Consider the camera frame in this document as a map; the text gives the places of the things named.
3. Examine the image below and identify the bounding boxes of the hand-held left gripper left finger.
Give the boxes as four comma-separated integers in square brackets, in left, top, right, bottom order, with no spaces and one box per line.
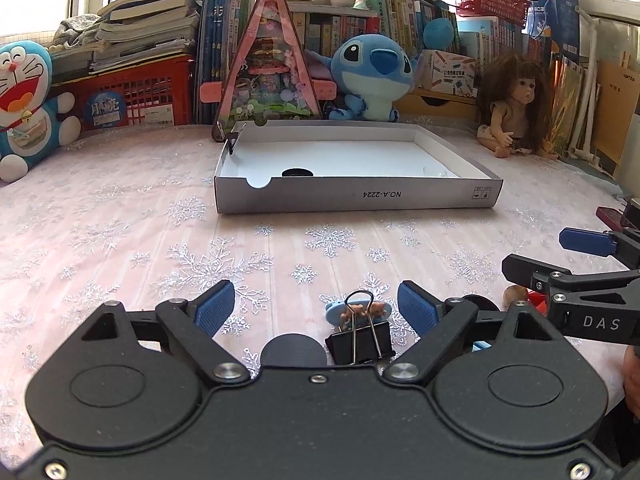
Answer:
[80,280,251,386]

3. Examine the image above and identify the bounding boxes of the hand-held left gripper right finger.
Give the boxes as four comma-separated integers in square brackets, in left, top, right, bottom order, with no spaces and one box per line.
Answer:
[382,280,556,386]

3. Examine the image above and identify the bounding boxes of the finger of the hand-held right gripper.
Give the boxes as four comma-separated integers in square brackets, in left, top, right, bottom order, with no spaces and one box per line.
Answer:
[559,227,640,272]
[501,254,575,293]

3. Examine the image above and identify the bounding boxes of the black binder clip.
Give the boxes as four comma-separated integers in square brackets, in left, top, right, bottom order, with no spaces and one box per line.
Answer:
[226,122,247,157]
[325,290,396,366]

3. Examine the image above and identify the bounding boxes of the light blue hair clip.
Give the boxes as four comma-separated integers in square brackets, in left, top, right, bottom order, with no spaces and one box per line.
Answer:
[324,297,393,330]

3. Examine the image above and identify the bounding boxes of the white cardboard box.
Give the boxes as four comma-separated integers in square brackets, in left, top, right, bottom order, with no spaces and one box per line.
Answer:
[213,120,502,215]

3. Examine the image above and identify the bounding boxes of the person's right hand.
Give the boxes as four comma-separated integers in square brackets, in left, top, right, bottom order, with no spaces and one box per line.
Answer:
[622,345,640,403]

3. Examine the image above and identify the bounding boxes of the dark red small box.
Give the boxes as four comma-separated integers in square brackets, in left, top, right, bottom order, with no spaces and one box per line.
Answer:
[596,206,627,232]

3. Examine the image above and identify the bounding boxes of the brown cardboard envelope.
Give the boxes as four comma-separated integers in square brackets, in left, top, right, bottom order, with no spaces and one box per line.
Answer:
[596,49,640,167]

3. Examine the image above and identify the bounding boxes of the gold foil wrapping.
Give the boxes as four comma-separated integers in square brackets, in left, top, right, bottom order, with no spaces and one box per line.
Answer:
[546,52,587,155]

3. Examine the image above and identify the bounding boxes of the white plastic pipes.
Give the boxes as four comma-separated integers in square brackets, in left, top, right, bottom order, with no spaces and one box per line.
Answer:
[565,5,603,163]

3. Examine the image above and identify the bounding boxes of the brown haired doll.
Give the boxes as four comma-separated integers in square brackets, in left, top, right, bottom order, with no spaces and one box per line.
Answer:
[474,54,562,162]

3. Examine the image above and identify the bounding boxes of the wooden drawer box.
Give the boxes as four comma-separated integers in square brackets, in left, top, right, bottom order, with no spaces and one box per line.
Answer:
[394,87,482,122]

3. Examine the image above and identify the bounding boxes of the colourful printed box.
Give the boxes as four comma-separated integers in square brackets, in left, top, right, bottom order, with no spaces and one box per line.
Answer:
[416,49,479,99]

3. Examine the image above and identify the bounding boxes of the row of white spined books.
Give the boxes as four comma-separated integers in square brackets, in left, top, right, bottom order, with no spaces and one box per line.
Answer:
[457,15,551,68]

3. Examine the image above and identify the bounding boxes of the blue printed package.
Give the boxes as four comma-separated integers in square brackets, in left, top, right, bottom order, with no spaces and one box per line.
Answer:
[520,0,582,53]

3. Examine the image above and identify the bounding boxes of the red plastic crate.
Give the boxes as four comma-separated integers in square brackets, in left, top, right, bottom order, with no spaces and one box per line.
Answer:
[52,55,197,134]

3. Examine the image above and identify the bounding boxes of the pink triangular toy house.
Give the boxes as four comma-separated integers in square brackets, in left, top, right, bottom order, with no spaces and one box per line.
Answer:
[199,0,339,142]

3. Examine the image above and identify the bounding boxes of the blue alien plush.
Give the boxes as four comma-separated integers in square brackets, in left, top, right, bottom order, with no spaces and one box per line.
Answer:
[304,33,420,123]

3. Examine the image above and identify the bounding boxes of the tall blue books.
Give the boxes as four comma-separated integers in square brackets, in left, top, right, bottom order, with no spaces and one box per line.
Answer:
[194,0,242,127]

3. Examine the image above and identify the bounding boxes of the red plastic basket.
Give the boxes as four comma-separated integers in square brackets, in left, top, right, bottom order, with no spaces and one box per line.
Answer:
[451,0,533,27]

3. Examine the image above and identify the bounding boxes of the row of shelf books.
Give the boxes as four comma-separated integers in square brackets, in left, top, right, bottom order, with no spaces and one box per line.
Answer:
[237,0,461,68]

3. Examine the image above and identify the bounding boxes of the blue white cat plush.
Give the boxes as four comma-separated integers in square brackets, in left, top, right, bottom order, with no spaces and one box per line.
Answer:
[0,40,82,184]

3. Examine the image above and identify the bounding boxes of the stack of books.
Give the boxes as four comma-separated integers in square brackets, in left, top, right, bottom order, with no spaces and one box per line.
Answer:
[50,0,212,80]

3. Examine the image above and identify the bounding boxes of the grey cloth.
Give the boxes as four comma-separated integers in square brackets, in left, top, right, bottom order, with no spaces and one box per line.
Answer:
[51,13,105,50]

